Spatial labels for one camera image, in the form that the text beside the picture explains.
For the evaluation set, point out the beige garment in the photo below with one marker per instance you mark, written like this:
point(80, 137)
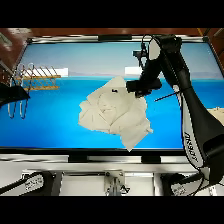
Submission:
point(217, 115)

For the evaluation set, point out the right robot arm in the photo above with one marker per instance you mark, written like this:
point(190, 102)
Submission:
point(196, 126)

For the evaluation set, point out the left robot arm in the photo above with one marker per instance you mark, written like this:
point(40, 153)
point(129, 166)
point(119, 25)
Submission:
point(10, 95)

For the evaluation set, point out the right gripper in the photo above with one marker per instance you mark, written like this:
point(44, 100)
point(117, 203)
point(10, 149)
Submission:
point(143, 86)

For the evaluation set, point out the white shirt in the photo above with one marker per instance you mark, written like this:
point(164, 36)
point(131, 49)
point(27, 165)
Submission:
point(113, 113)

